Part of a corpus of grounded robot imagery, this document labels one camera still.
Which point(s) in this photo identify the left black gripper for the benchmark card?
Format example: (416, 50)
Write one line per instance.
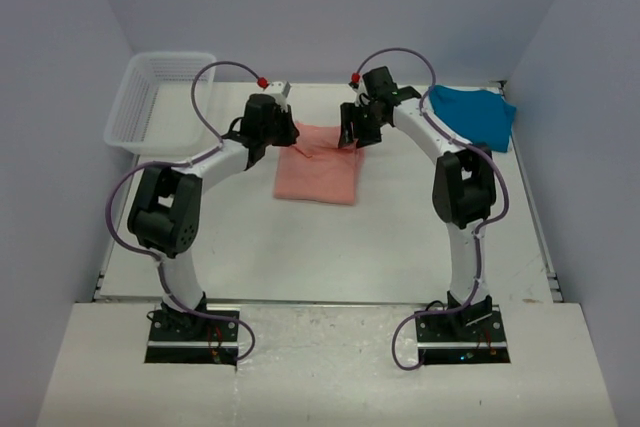
(290, 133)

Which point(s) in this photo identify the white plastic basket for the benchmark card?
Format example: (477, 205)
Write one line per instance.
(156, 108)

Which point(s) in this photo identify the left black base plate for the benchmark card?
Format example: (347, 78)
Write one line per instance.
(178, 338)

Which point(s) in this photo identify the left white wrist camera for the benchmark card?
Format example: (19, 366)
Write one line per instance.
(277, 90)

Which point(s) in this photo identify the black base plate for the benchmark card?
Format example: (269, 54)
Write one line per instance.
(178, 338)
(440, 342)

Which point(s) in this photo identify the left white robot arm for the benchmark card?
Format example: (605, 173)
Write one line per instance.
(165, 213)

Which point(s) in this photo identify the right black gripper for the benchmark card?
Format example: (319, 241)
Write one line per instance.
(350, 114)

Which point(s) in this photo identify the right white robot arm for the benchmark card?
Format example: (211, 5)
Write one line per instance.
(463, 191)

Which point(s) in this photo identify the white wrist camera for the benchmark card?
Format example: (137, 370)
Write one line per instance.
(277, 90)
(355, 81)

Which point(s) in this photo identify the blue folded t shirt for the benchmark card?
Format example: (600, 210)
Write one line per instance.
(480, 116)

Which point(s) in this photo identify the pink t shirt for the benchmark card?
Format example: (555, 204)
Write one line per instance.
(315, 169)

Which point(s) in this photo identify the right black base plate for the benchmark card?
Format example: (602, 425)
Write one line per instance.
(440, 342)

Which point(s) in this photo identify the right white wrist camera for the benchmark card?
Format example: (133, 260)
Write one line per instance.
(355, 81)

